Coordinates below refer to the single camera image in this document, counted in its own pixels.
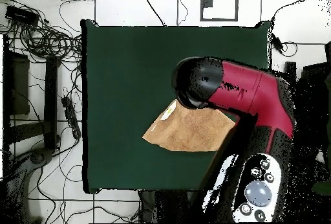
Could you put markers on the black power strip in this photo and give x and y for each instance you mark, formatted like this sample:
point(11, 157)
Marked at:
point(71, 116)

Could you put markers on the dark flat panel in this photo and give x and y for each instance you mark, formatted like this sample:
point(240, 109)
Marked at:
point(18, 84)
point(318, 92)

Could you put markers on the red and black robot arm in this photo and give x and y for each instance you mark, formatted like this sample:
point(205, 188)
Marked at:
point(253, 89)

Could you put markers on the dark green table cloth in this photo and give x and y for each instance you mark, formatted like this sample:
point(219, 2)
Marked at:
point(129, 79)

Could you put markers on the grey stand base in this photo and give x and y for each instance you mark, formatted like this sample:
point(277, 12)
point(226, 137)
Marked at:
point(38, 156)

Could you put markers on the black device box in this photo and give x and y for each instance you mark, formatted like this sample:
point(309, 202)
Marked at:
point(22, 15)

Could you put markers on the black upright bar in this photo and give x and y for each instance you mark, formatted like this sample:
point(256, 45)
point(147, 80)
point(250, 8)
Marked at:
point(51, 99)
point(291, 68)

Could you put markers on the black power adapter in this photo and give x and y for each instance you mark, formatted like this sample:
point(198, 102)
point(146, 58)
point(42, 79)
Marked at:
point(277, 43)

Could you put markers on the tan terry towel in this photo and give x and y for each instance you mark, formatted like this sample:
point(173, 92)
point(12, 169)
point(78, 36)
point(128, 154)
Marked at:
point(188, 130)

